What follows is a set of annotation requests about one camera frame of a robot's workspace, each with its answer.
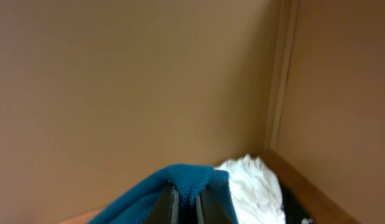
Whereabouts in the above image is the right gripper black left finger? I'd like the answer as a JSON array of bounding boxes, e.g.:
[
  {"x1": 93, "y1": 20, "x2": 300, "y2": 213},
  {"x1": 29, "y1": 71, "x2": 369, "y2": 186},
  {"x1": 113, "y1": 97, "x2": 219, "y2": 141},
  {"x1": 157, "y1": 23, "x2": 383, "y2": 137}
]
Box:
[{"x1": 143, "y1": 182, "x2": 179, "y2": 224}]

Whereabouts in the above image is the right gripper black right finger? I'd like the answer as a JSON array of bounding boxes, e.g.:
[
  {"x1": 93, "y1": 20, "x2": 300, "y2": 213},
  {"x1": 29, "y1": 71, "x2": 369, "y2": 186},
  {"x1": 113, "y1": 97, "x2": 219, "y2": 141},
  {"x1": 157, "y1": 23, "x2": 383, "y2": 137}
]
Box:
[{"x1": 196, "y1": 185, "x2": 234, "y2": 224}]

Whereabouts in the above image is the dark blue t-shirt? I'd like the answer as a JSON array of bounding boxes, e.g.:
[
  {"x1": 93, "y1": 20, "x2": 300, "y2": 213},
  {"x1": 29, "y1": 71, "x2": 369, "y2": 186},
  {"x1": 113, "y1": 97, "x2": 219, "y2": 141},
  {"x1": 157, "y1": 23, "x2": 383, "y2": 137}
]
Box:
[{"x1": 90, "y1": 164, "x2": 238, "y2": 224}]

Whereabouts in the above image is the crumpled white shirt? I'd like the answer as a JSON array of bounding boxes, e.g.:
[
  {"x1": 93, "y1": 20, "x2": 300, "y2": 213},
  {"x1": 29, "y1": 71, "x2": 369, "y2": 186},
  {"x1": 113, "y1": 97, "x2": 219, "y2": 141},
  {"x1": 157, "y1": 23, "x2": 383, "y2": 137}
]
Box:
[{"x1": 215, "y1": 154, "x2": 286, "y2": 224}]

